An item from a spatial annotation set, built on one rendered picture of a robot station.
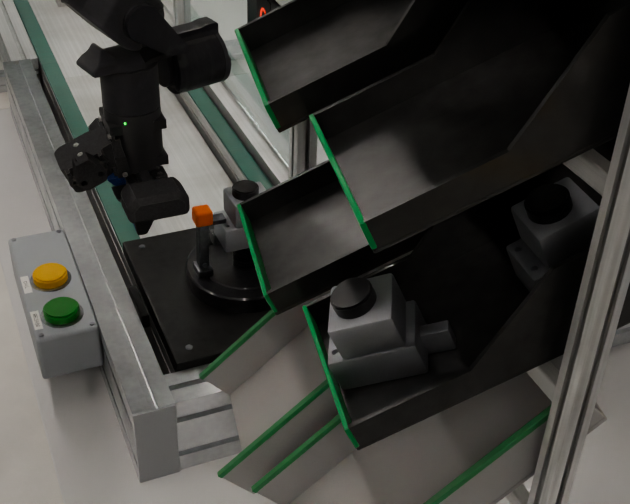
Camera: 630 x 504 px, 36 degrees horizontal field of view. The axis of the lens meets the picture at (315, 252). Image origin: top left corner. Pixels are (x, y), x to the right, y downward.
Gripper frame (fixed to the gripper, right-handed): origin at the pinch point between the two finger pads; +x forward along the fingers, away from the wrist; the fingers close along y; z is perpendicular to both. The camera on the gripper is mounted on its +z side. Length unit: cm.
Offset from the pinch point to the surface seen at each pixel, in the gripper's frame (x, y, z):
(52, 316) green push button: 12.4, -0.2, 10.7
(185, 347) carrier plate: 12.4, 9.9, -1.6
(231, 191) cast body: 0.9, -1.0, -10.7
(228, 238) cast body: 4.9, 2.2, -9.2
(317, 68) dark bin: -27.4, 28.4, -7.5
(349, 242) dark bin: -12.7, 30.3, -10.1
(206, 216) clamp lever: 2.2, 1.0, -7.1
